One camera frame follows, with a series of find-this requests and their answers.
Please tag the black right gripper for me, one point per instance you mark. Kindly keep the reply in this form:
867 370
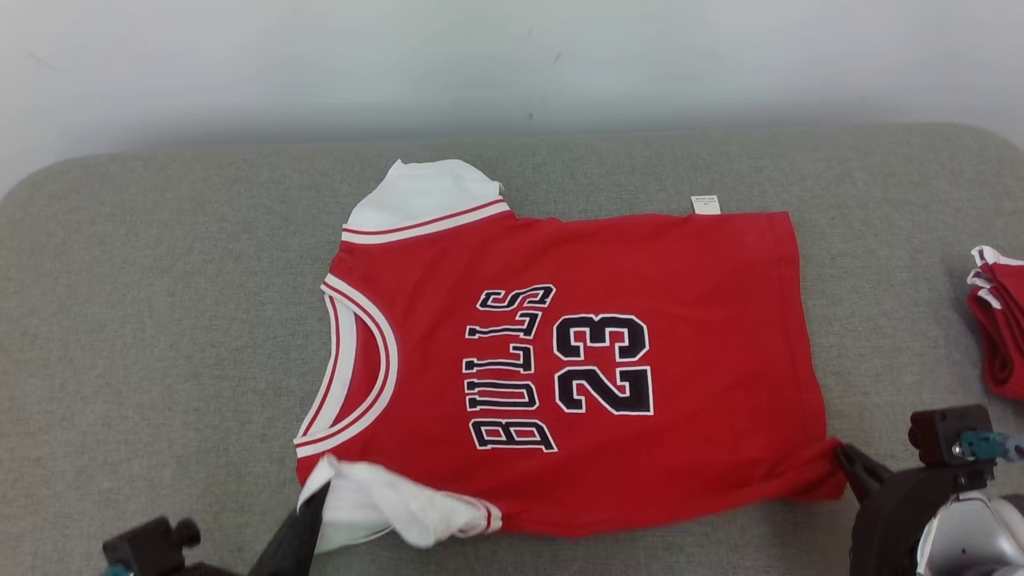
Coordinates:
892 528

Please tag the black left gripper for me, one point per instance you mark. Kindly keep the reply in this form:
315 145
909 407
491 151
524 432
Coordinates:
210 570

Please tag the red garment with white trim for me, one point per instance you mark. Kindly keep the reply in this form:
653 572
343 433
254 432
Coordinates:
1004 336

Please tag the red jersey with white sleeves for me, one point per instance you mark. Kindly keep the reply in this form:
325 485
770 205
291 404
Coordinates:
704 336

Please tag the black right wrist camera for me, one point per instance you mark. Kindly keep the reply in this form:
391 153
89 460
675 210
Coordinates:
940 432

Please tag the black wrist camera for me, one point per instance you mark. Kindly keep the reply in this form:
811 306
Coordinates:
940 432
148 548

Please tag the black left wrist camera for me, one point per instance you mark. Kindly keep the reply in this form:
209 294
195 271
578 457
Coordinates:
148 548

